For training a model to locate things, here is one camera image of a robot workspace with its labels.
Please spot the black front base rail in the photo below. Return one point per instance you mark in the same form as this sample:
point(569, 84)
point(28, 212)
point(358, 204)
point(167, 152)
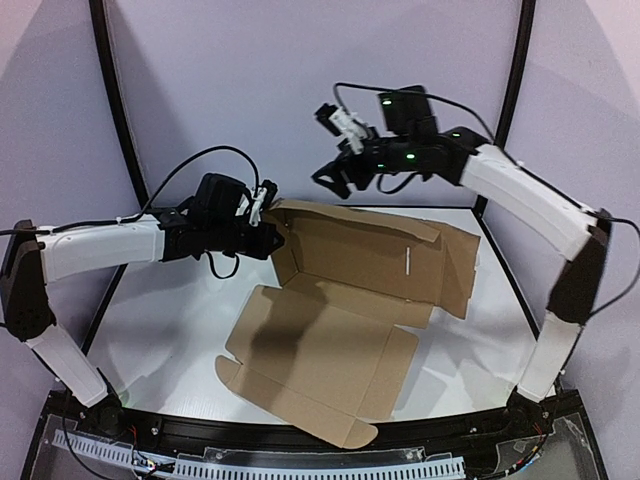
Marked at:
point(500, 443)

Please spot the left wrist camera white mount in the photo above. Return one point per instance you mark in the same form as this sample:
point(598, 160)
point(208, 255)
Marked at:
point(261, 200)

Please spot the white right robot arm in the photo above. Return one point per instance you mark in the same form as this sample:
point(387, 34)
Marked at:
point(414, 143)

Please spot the right black frame post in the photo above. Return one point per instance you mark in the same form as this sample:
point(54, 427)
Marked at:
point(517, 69)

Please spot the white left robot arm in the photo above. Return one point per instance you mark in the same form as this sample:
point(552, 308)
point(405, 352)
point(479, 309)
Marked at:
point(224, 216)

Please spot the left black frame post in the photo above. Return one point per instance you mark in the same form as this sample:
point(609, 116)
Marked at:
point(111, 81)

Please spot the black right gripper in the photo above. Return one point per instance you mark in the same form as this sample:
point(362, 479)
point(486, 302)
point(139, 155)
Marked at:
point(351, 163)

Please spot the black frame post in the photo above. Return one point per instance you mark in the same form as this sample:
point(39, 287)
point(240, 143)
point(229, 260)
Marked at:
point(517, 69)
point(111, 81)

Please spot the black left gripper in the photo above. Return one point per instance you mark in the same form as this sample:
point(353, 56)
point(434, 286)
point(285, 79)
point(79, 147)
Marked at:
point(263, 238)

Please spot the brown cardboard box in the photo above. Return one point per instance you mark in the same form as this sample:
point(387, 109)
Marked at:
point(328, 348)

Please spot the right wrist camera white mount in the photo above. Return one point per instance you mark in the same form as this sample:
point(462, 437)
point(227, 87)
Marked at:
point(340, 123)

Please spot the white slotted cable duct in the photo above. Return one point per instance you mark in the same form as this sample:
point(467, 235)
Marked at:
point(398, 464)

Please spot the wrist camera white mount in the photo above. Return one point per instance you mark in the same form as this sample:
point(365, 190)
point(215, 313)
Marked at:
point(261, 200)
point(340, 123)

